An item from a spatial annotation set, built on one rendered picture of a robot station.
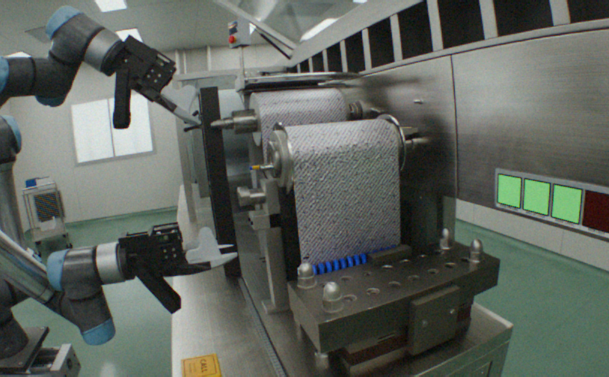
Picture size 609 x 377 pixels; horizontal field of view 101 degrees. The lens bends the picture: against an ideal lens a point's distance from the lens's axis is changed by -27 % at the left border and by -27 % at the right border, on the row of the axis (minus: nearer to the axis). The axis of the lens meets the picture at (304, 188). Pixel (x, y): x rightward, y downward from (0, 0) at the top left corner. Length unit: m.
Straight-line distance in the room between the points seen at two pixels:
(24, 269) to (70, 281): 0.12
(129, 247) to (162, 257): 0.06
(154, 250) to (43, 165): 6.21
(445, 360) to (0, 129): 1.15
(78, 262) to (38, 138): 6.18
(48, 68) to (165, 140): 5.54
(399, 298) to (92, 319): 0.55
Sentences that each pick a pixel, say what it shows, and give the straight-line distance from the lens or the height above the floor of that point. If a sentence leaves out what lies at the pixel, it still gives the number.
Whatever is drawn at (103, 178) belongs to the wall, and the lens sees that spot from 6.41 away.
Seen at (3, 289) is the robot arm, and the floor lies 1.00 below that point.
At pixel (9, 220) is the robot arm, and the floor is 1.17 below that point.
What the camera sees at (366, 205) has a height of 1.14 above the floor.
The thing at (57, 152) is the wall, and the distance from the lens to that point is 6.65.
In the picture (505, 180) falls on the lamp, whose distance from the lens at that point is 0.64.
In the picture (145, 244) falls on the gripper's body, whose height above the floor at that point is 1.14.
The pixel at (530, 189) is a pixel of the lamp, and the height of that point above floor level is 1.20.
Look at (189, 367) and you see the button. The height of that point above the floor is 0.92.
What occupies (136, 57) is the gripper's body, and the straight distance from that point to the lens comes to 0.67.
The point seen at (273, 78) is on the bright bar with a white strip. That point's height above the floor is 1.45.
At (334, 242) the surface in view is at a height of 1.07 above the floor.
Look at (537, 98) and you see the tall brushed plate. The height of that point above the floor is 1.34.
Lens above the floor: 1.33
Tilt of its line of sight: 11 degrees down
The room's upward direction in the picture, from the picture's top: 5 degrees counter-clockwise
